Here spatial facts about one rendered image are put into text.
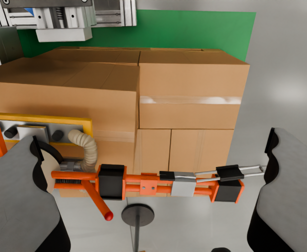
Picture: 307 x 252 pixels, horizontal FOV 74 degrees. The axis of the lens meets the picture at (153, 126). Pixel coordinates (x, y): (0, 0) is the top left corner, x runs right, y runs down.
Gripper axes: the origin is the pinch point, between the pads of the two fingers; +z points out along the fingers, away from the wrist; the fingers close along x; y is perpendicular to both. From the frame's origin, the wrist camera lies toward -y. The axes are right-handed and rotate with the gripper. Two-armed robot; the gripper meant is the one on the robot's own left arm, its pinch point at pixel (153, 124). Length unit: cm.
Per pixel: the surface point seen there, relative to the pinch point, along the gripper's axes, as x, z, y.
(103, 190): -15, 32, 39
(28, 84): -42, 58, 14
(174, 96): 13, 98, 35
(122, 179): -9.1, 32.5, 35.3
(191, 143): 25, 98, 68
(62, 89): -31, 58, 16
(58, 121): -29, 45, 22
